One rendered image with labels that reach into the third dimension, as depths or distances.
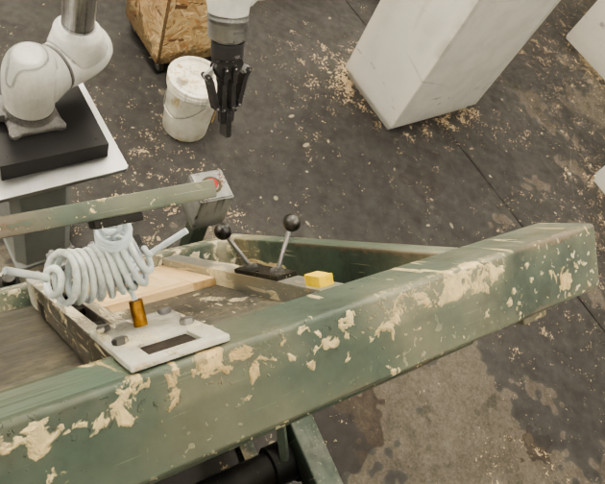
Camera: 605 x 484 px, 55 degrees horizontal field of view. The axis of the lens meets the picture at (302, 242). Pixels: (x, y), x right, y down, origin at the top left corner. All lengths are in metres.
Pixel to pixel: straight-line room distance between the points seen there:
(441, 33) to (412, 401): 1.99
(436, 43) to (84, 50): 2.08
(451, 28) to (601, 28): 2.72
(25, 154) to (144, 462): 1.61
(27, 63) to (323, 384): 1.53
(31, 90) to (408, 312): 1.53
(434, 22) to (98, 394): 3.17
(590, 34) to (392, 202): 3.07
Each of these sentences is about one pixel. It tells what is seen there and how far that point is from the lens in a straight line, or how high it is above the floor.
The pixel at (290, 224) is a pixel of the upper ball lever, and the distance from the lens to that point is 1.16.
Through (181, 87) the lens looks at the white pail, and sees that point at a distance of 3.05.
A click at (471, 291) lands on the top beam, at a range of 0.76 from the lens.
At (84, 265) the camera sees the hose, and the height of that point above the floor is 1.88.
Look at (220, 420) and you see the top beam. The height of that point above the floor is 1.90.
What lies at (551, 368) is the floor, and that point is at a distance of 3.59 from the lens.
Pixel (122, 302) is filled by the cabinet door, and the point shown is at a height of 1.23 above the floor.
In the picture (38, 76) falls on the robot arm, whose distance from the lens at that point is 1.97.
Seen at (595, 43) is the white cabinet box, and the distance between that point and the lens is 6.01.
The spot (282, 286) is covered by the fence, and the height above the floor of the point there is 1.52.
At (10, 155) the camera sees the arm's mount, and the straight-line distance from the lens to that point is 2.08.
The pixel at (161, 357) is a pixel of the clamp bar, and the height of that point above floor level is 1.93.
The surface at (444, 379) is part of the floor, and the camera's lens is 3.12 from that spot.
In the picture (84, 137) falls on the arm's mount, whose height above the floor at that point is 0.82.
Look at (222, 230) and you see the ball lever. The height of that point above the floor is 1.45.
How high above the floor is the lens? 2.45
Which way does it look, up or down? 52 degrees down
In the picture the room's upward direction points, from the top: 33 degrees clockwise
